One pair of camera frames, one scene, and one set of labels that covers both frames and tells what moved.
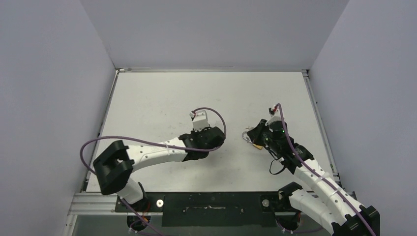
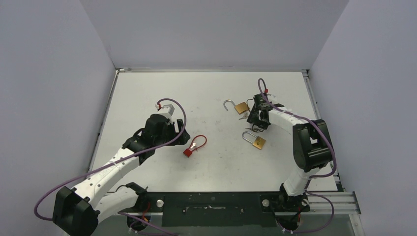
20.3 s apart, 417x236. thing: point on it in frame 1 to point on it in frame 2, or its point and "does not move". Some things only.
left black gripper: (195, 134) to (171, 126)
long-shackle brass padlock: (246, 137) does not move
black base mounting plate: (211, 209) does not move
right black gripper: (257, 131) to (258, 112)
